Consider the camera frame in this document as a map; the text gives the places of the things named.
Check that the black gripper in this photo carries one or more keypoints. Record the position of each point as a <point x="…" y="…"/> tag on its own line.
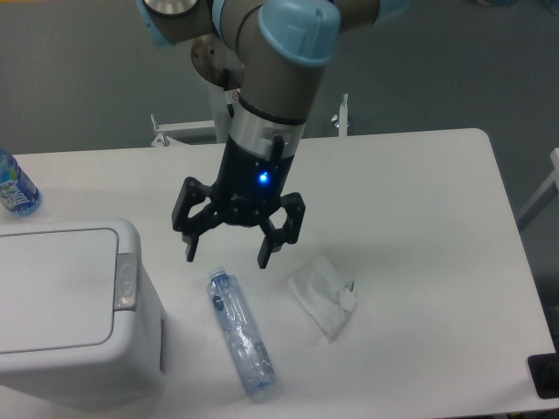
<point x="246" y="193"/>

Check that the white push-lid trash can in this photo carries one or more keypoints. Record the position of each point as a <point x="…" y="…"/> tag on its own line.
<point x="81" y="321"/>

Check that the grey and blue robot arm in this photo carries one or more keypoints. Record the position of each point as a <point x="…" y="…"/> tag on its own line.
<point x="284" y="47"/>

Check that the crumpled white plastic wrapper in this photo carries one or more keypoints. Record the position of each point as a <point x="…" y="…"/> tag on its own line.
<point x="327" y="295"/>

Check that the crushed clear plastic bottle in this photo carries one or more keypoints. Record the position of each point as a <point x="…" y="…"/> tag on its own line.
<point x="241" y="335"/>

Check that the blue labelled water bottle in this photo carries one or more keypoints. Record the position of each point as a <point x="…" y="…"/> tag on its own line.
<point x="19" y="194"/>

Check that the black object at table edge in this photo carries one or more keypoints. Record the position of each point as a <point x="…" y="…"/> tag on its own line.
<point x="544" y="371"/>

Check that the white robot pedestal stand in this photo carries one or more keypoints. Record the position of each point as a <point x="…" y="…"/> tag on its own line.
<point x="202" y="131"/>

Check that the white frame at right edge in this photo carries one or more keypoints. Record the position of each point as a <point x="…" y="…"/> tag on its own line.
<point x="542" y="196"/>

